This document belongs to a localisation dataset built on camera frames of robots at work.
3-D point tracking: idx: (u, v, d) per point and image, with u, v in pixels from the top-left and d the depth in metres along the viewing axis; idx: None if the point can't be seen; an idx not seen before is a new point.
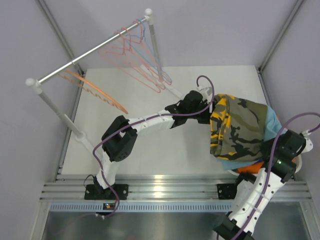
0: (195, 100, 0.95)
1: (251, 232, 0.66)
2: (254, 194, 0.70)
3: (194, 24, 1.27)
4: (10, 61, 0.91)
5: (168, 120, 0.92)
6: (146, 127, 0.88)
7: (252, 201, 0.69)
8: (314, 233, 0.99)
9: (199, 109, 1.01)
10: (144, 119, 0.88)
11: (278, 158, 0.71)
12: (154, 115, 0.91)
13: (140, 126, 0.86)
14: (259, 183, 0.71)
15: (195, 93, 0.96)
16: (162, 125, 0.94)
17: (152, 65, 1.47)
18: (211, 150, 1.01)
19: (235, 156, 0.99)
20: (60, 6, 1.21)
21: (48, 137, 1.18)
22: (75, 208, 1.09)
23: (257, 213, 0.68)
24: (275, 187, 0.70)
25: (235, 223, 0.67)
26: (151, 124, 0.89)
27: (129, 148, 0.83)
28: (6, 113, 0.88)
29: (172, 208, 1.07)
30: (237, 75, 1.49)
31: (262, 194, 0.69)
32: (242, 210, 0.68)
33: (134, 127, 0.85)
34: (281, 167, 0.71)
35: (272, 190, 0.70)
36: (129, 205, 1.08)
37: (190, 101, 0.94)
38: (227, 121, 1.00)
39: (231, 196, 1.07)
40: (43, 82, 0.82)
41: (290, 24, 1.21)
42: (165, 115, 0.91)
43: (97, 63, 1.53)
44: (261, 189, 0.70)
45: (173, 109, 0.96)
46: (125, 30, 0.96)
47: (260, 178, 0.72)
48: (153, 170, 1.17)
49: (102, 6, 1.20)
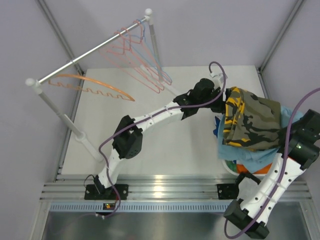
0: (206, 89, 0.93)
1: (265, 222, 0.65)
2: (268, 182, 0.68)
3: (193, 24, 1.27)
4: (10, 61, 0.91)
5: (176, 114, 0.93)
6: (152, 124, 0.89)
7: (265, 190, 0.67)
8: (314, 233, 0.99)
9: (211, 98, 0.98)
10: (150, 116, 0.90)
11: (298, 142, 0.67)
12: (161, 110, 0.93)
13: (146, 125, 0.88)
14: (274, 170, 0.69)
15: (206, 82, 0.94)
16: (171, 118, 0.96)
17: (152, 65, 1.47)
18: (224, 136, 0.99)
19: (248, 143, 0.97)
20: (60, 6, 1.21)
21: (49, 137, 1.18)
22: (75, 209, 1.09)
23: (272, 203, 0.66)
24: (293, 175, 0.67)
25: (246, 213, 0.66)
26: (157, 120, 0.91)
27: (139, 145, 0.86)
28: (6, 113, 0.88)
29: (172, 208, 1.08)
30: (237, 75, 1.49)
31: (277, 182, 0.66)
32: (254, 199, 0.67)
33: (140, 126, 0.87)
34: (301, 151, 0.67)
35: (289, 178, 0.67)
36: (129, 205, 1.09)
37: (201, 91, 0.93)
38: (242, 108, 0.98)
39: (231, 195, 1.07)
40: (43, 82, 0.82)
41: (290, 23, 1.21)
42: (172, 109, 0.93)
43: (97, 63, 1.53)
44: (276, 177, 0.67)
45: (183, 100, 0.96)
46: (125, 30, 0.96)
47: (276, 165, 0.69)
48: (153, 170, 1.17)
49: (102, 6, 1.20)
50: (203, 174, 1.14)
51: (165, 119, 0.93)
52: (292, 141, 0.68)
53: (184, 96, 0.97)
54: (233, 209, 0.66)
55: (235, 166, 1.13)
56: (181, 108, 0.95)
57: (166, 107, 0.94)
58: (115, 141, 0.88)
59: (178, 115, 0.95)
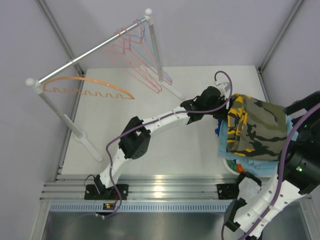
0: (213, 96, 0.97)
1: (257, 236, 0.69)
2: (261, 202, 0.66)
3: (194, 24, 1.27)
4: (10, 62, 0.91)
5: (183, 118, 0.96)
6: (160, 126, 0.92)
7: (258, 209, 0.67)
8: (314, 232, 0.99)
9: (216, 105, 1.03)
10: (158, 119, 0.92)
11: (302, 160, 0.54)
12: (169, 113, 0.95)
13: (154, 126, 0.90)
14: (268, 191, 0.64)
15: (213, 89, 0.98)
16: (178, 122, 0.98)
17: (152, 65, 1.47)
18: (228, 146, 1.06)
19: (253, 153, 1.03)
20: (60, 6, 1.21)
21: (49, 137, 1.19)
22: (75, 209, 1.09)
23: (264, 221, 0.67)
24: (289, 198, 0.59)
25: (238, 226, 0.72)
26: (165, 122, 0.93)
27: (145, 147, 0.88)
28: (6, 113, 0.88)
29: (172, 208, 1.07)
30: (238, 75, 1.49)
31: (269, 206, 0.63)
32: (247, 215, 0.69)
33: (148, 127, 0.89)
34: (304, 172, 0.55)
35: (284, 202, 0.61)
36: (129, 205, 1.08)
37: (208, 98, 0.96)
38: (244, 118, 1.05)
39: (231, 196, 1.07)
40: (43, 82, 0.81)
41: (290, 23, 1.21)
42: (179, 112, 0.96)
43: (97, 63, 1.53)
44: (270, 199, 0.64)
45: (189, 105, 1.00)
46: (125, 30, 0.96)
47: (270, 185, 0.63)
48: (153, 170, 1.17)
49: (102, 7, 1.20)
50: (204, 175, 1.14)
51: (172, 123, 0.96)
52: (295, 158, 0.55)
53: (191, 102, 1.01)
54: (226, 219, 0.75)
55: (235, 166, 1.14)
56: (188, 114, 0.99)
57: (173, 111, 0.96)
58: (121, 142, 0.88)
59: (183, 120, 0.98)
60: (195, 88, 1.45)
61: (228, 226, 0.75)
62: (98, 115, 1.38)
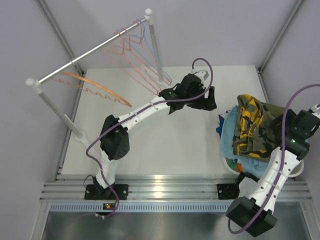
0: (195, 82, 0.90)
1: (272, 210, 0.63)
2: (271, 171, 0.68)
3: (194, 23, 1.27)
4: (10, 62, 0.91)
5: (162, 109, 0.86)
6: (137, 122, 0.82)
7: (270, 178, 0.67)
8: (314, 232, 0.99)
9: (196, 94, 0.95)
10: (135, 114, 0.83)
11: (292, 137, 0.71)
12: (147, 105, 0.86)
13: (131, 123, 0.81)
14: (275, 161, 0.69)
15: (195, 76, 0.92)
16: (158, 114, 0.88)
17: (152, 65, 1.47)
18: (242, 149, 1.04)
19: (266, 155, 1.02)
20: (60, 6, 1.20)
21: (49, 137, 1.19)
22: (75, 209, 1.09)
23: (277, 190, 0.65)
24: (292, 164, 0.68)
25: (254, 202, 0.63)
26: (143, 117, 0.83)
27: (126, 144, 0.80)
28: (6, 113, 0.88)
29: (172, 208, 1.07)
30: (238, 75, 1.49)
31: (280, 171, 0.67)
32: (260, 188, 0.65)
33: (125, 125, 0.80)
34: (294, 145, 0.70)
35: (289, 167, 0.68)
36: (129, 205, 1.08)
37: (189, 83, 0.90)
38: (259, 121, 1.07)
39: (231, 195, 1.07)
40: (43, 82, 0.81)
41: (290, 24, 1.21)
42: (158, 103, 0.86)
43: (97, 63, 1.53)
44: (278, 167, 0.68)
45: (168, 93, 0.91)
46: (125, 30, 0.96)
47: (275, 156, 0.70)
48: (153, 170, 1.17)
49: (102, 6, 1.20)
50: (204, 174, 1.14)
51: (151, 116, 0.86)
52: (286, 137, 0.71)
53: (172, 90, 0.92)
54: (240, 200, 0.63)
55: (235, 165, 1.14)
56: (167, 102, 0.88)
57: (151, 103, 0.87)
58: (102, 143, 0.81)
59: (161, 111, 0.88)
60: None
61: (242, 208, 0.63)
62: (97, 115, 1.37)
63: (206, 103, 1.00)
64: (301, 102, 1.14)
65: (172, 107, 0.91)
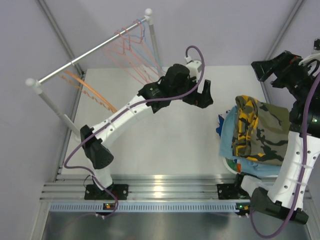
0: (179, 74, 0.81)
1: (301, 207, 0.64)
2: (292, 166, 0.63)
3: (194, 23, 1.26)
4: (9, 62, 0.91)
5: (140, 111, 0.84)
6: (113, 130, 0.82)
7: (293, 176, 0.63)
8: (314, 232, 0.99)
9: (185, 87, 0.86)
10: (109, 122, 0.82)
11: (314, 115, 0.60)
12: (124, 109, 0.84)
13: (106, 132, 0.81)
14: (296, 152, 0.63)
15: (181, 67, 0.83)
16: (138, 116, 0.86)
17: (152, 64, 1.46)
18: (241, 151, 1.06)
19: (264, 158, 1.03)
20: (61, 5, 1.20)
21: (49, 137, 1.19)
22: (75, 209, 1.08)
23: (303, 186, 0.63)
24: (316, 151, 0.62)
25: (280, 205, 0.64)
26: (119, 124, 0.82)
27: (104, 156, 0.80)
28: (6, 113, 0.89)
29: (172, 208, 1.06)
30: (237, 75, 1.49)
31: (303, 165, 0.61)
32: (284, 189, 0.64)
33: (99, 136, 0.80)
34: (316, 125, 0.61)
35: (314, 155, 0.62)
36: (129, 205, 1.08)
37: (173, 76, 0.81)
38: (255, 122, 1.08)
39: (231, 196, 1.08)
40: (43, 82, 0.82)
41: (290, 24, 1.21)
42: (135, 106, 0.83)
43: (97, 63, 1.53)
44: (300, 159, 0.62)
45: (150, 89, 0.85)
46: (125, 30, 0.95)
47: (295, 146, 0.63)
48: (153, 170, 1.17)
49: (102, 7, 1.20)
50: (204, 175, 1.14)
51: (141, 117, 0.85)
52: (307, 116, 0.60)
53: (153, 86, 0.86)
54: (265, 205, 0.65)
55: (235, 165, 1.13)
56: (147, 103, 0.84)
57: (129, 105, 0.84)
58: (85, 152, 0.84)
59: (150, 109, 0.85)
60: None
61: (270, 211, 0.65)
62: (97, 115, 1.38)
63: (199, 97, 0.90)
64: None
65: (155, 105, 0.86)
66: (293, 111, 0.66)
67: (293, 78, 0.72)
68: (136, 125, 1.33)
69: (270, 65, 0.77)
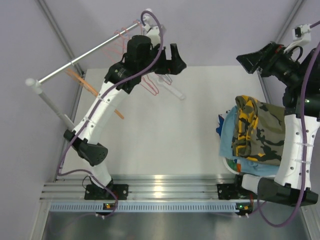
0: (141, 45, 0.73)
1: (309, 186, 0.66)
2: (295, 147, 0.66)
3: (194, 23, 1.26)
4: (9, 62, 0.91)
5: (114, 97, 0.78)
6: (95, 126, 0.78)
7: (297, 156, 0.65)
8: (314, 232, 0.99)
9: (152, 58, 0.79)
10: (87, 119, 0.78)
11: (306, 97, 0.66)
12: (97, 101, 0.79)
13: (88, 130, 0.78)
14: (295, 133, 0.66)
15: (140, 37, 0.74)
16: (116, 102, 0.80)
17: None
18: (241, 151, 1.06)
19: (264, 158, 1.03)
20: (60, 5, 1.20)
21: (49, 137, 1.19)
22: (75, 209, 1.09)
23: (308, 164, 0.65)
24: (313, 129, 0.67)
25: (290, 187, 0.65)
26: (98, 118, 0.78)
27: (96, 153, 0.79)
28: (6, 113, 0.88)
29: (172, 208, 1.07)
30: (237, 75, 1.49)
31: (305, 143, 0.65)
32: (291, 170, 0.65)
33: (83, 135, 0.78)
34: (310, 107, 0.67)
35: (312, 134, 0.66)
36: (128, 205, 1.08)
37: (135, 49, 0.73)
38: (255, 122, 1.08)
39: (231, 196, 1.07)
40: (43, 82, 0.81)
41: (290, 24, 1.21)
42: (106, 94, 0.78)
43: (97, 63, 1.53)
44: (301, 139, 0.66)
45: (115, 71, 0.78)
46: (125, 30, 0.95)
47: (294, 127, 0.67)
48: (153, 170, 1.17)
49: (102, 6, 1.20)
50: (203, 175, 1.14)
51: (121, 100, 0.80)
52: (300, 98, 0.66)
53: (117, 67, 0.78)
54: (276, 190, 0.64)
55: (235, 165, 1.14)
56: (117, 87, 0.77)
57: (100, 96, 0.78)
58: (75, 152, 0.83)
59: (122, 91, 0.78)
60: (195, 88, 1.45)
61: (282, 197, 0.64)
62: None
63: (170, 64, 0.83)
64: None
65: (126, 86, 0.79)
66: (286, 96, 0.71)
67: (281, 66, 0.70)
68: (135, 125, 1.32)
69: (257, 57, 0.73)
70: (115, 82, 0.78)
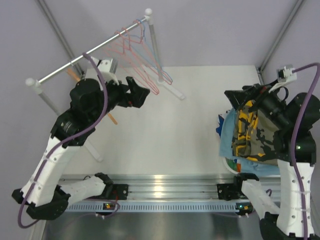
0: (85, 96, 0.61)
1: (312, 232, 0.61)
2: (293, 194, 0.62)
3: (193, 23, 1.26)
4: (9, 62, 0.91)
5: (61, 156, 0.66)
6: (42, 188, 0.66)
7: (296, 204, 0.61)
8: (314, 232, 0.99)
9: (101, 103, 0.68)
10: (34, 182, 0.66)
11: (297, 142, 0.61)
12: (42, 162, 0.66)
13: (36, 194, 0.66)
14: (291, 181, 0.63)
15: (88, 84, 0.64)
16: (66, 157, 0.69)
17: (152, 65, 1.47)
18: (241, 151, 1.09)
19: (264, 158, 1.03)
20: (60, 6, 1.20)
21: (49, 137, 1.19)
22: (75, 209, 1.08)
23: (308, 212, 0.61)
24: (309, 175, 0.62)
25: (294, 236, 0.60)
26: (45, 179, 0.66)
27: (52, 209, 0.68)
28: (7, 113, 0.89)
29: (172, 208, 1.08)
30: (237, 75, 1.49)
31: (302, 192, 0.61)
32: (292, 219, 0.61)
33: (31, 200, 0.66)
34: (301, 152, 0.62)
35: (308, 180, 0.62)
36: (129, 205, 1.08)
37: (80, 100, 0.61)
38: (254, 122, 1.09)
39: (231, 196, 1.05)
40: (43, 82, 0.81)
41: (290, 23, 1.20)
42: (52, 152, 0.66)
43: None
44: (297, 187, 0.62)
45: (61, 125, 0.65)
46: (125, 30, 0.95)
47: (289, 175, 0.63)
48: (153, 170, 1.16)
49: (102, 6, 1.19)
50: (203, 175, 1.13)
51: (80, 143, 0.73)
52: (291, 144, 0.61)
53: (63, 119, 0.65)
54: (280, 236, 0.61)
55: (235, 165, 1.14)
56: (63, 143, 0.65)
57: (45, 154, 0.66)
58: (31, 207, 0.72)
59: (71, 147, 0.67)
60: (195, 88, 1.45)
61: None
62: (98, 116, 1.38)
63: (130, 97, 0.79)
64: None
65: (75, 140, 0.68)
66: (276, 141, 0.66)
67: (268, 104, 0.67)
68: (135, 125, 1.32)
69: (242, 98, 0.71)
70: (63, 137, 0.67)
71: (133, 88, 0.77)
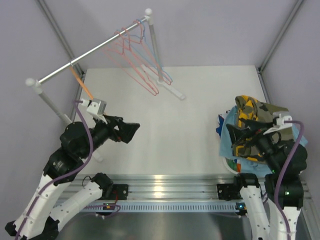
0: (74, 140, 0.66)
1: None
2: (279, 233, 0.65)
3: (193, 22, 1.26)
4: (10, 61, 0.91)
5: (53, 193, 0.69)
6: (34, 222, 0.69)
7: None
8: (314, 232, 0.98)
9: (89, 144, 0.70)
10: (26, 216, 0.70)
11: (285, 188, 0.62)
12: (34, 198, 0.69)
13: (27, 227, 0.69)
14: (279, 222, 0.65)
15: (76, 129, 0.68)
16: (57, 193, 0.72)
17: (152, 65, 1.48)
18: (241, 151, 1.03)
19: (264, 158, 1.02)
20: (60, 6, 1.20)
21: (49, 137, 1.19)
22: None
23: None
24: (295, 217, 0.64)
25: None
26: (36, 214, 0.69)
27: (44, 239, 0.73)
28: (7, 112, 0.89)
29: (172, 208, 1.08)
30: (238, 75, 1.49)
31: (288, 233, 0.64)
32: None
33: (23, 232, 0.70)
34: (289, 196, 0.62)
35: (294, 221, 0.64)
36: (129, 205, 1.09)
37: (69, 144, 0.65)
38: None
39: (231, 196, 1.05)
40: (43, 82, 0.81)
41: (290, 23, 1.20)
42: (44, 190, 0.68)
43: (97, 63, 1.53)
44: (284, 227, 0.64)
45: (53, 164, 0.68)
46: (125, 30, 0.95)
47: (277, 216, 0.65)
48: (153, 170, 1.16)
49: (101, 6, 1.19)
50: (203, 175, 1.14)
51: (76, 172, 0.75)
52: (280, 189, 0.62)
53: (55, 158, 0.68)
54: None
55: (235, 165, 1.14)
56: (55, 182, 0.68)
57: (37, 191, 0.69)
58: None
59: (62, 184, 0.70)
60: (195, 88, 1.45)
61: None
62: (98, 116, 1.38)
63: (119, 133, 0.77)
64: (302, 98, 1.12)
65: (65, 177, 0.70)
66: (267, 183, 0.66)
67: (263, 144, 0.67)
68: None
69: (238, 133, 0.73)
70: None
71: (120, 126, 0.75)
